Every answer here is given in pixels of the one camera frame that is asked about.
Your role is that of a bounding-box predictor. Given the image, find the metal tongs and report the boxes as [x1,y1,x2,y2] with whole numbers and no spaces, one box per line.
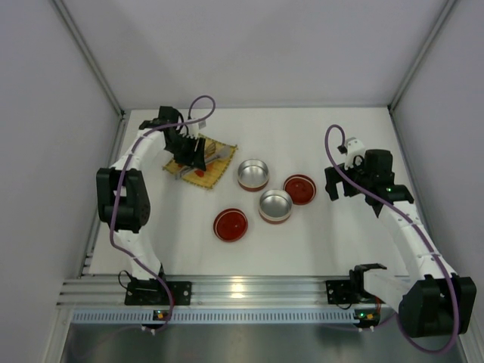
[175,145,232,180]

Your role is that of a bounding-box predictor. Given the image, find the red sausage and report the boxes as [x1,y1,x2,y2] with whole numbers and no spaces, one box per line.
[194,161,224,178]

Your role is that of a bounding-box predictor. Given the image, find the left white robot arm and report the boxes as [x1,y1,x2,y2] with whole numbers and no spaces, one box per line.
[96,106,206,281]

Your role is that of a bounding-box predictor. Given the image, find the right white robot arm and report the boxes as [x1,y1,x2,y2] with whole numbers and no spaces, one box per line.
[324,149,476,338]

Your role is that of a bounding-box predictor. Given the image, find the right red lid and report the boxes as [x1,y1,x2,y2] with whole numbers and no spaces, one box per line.
[283,174,317,206]

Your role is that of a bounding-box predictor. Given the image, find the red lid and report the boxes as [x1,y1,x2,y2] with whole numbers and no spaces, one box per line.
[213,208,249,243]
[283,174,317,206]

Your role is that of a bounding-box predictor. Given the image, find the bamboo mat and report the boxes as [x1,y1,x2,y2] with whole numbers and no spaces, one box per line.
[181,135,237,190]

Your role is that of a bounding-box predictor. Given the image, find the near steel red bowl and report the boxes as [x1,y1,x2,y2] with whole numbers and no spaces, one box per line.
[258,189,293,224]

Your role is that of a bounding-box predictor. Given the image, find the steel red bowl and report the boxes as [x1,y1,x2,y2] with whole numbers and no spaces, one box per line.
[258,189,293,224]
[237,159,270,192]

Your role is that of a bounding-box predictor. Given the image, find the far steel red bowl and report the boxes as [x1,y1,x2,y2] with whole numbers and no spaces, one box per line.
[237,159,270,192]

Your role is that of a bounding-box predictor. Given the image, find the left red lid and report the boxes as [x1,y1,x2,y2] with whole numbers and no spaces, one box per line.
[213,208,249,243]

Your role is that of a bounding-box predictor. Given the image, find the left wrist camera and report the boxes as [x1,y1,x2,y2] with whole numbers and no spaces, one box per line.
[186,119,206,139]

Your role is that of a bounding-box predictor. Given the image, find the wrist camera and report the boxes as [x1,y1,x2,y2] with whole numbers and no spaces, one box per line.
[337,138,366,170]
[186,119,206,139]

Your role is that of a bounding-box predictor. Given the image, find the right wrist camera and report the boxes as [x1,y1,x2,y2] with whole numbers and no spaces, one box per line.
[337,138,366,170]

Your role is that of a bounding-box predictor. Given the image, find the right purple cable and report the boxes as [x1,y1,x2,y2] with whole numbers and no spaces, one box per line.
[326,123,463,355]

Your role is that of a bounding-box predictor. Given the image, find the purple cable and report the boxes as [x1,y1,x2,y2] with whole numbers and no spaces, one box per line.
[108,94,216,334]
[326,123,463,355]

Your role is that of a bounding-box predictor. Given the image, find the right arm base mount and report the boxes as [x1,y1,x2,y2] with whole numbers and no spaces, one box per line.
[325,263,387,309]

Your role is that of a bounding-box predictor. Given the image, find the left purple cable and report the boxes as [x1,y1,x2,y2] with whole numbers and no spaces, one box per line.
[108,94,216,334]

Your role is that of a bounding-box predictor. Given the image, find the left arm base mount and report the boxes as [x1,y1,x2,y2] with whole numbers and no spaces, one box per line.
[124,278,192,306]

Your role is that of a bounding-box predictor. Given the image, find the slotted cable duct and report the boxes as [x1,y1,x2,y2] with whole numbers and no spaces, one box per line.
[71,309,358,324]

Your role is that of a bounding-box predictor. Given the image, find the aluminium rail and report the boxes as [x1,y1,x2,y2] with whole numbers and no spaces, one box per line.
[56,275,344,309]

